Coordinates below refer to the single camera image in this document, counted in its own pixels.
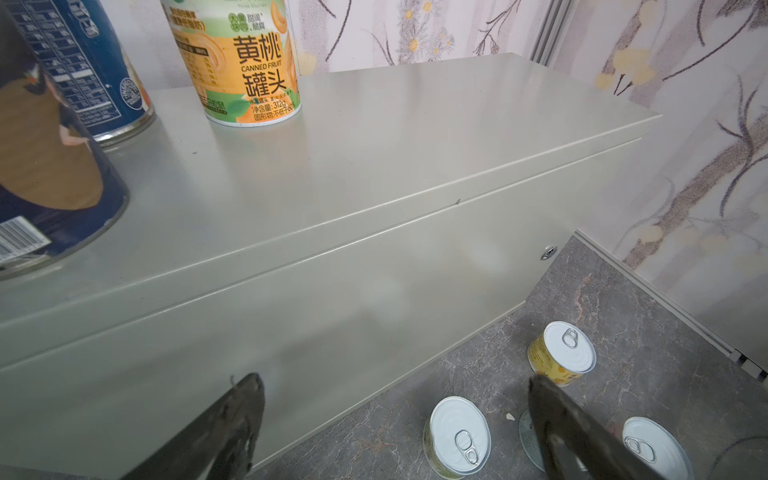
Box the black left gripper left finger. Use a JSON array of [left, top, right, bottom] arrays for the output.
[[124, 373, 266, 479]]

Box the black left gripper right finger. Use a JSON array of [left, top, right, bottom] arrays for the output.
[[528, 374, 660, 480]]

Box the dark labelled tall can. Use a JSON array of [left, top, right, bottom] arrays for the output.
[[1, 2, 129, 279]]

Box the white lid yellow-orange can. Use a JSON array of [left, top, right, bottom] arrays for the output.
[[161, 0, 301, 127]]

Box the blue labelled tall can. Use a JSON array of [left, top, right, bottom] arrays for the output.
[[1, 0, 155, 146]]

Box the white lid light-blue can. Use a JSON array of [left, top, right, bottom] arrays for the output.
[[518, 410, 545, 472]]

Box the white lid teal can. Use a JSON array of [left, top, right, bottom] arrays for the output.
[[621, 417, 694, 480]]

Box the white lid yellow can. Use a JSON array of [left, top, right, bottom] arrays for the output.
[[527, 321, 597, 387]]

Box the white lid green can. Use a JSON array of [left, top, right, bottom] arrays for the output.
[[422, 396, 492, 479]]

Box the grey metal cabinet box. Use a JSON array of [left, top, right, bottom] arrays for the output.
[[1, 54, 659, 479]]

